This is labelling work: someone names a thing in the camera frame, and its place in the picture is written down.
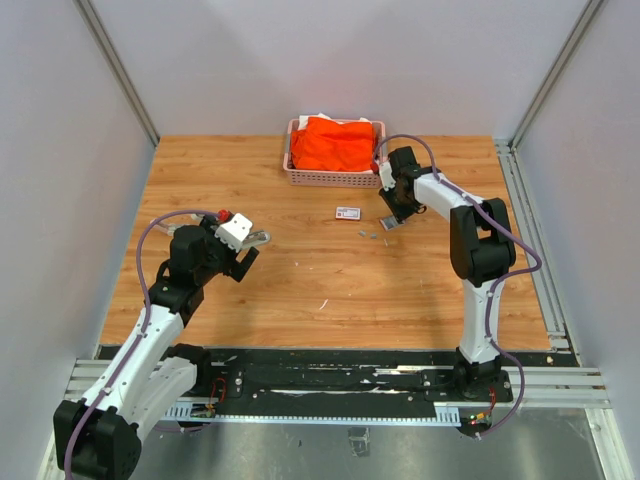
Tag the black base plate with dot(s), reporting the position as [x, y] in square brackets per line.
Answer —
[336, 380]

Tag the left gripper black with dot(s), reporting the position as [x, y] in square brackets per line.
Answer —
[234, 268]

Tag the orange cloth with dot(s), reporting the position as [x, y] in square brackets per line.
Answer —
[327, 146]

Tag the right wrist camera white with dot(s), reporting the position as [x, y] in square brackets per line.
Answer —
[386, 175]

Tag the pink plastic basket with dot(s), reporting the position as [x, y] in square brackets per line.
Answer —
[315, 178]

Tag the grey slotted cable duct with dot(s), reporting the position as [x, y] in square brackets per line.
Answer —
[410, 413]

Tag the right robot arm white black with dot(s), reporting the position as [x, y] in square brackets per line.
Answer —
[481, 252]

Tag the white paper in basket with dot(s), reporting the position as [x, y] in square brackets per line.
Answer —
[303, 120]

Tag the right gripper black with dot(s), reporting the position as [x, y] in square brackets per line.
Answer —
[400, 214]

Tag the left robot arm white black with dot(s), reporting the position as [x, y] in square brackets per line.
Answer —
[100, 435]

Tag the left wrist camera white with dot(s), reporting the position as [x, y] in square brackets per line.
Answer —
[234, 231]

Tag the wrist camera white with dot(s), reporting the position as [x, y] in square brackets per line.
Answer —
[386, 175]
[234, 231]

